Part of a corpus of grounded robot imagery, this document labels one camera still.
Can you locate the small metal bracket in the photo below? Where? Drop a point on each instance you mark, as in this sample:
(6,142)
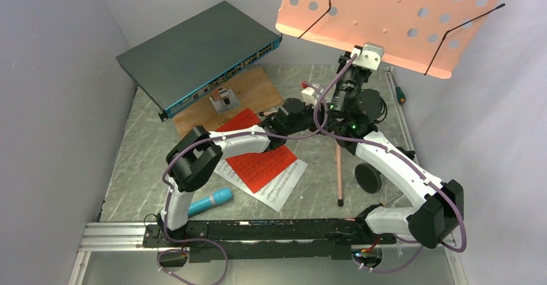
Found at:
(224,100)

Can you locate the black round disc stand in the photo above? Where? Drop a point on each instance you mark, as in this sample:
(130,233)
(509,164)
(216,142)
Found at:
(368,178)

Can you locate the aluminium frame rail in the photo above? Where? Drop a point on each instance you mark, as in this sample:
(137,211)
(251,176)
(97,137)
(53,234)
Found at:
(105,237)

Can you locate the blue cylindrical tube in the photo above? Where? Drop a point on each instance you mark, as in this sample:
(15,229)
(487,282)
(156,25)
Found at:
(218,197)

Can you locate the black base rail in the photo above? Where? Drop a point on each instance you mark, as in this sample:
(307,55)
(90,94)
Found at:
(268,239)

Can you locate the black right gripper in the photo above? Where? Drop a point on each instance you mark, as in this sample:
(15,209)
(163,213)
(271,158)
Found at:
(342,60)

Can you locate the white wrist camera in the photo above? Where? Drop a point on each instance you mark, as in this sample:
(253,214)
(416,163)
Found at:
(311,92)
(368,56)

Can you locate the white sheet music paper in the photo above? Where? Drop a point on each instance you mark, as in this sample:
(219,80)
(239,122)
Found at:
(275,193)

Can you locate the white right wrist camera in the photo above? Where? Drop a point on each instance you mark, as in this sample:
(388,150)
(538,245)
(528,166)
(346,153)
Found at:
(368,56)

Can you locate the wooden board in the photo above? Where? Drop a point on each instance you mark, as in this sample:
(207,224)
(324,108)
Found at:
(251,89)

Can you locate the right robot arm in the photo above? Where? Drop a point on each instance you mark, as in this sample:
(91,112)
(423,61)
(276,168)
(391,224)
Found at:
(436,214)

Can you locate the red sheet music booklet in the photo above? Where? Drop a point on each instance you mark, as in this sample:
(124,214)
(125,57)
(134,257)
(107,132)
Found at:
(256,170)

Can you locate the dark grey network switch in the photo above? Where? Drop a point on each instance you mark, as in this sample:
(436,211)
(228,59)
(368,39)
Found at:
(186,62)

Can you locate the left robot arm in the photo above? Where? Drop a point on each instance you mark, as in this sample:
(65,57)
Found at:
(193,160)

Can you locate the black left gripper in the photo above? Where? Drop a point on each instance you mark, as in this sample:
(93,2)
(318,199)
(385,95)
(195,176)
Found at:
(309,108)

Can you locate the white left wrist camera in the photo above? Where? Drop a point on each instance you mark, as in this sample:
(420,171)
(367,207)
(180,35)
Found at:
(311,92)

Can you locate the green orange screwdriver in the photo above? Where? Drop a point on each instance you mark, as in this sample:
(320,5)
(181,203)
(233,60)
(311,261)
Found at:
(400,95)

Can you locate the pink music stand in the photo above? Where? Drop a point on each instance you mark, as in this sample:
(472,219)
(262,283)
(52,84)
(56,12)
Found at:
(425,36)

